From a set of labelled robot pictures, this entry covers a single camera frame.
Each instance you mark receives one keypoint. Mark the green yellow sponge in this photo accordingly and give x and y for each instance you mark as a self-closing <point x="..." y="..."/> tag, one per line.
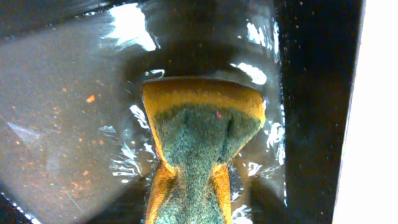
<point x="198" y="126"/>

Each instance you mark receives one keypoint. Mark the black plastic tray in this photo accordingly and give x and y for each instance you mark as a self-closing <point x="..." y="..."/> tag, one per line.
<point x="76" y="143"/>

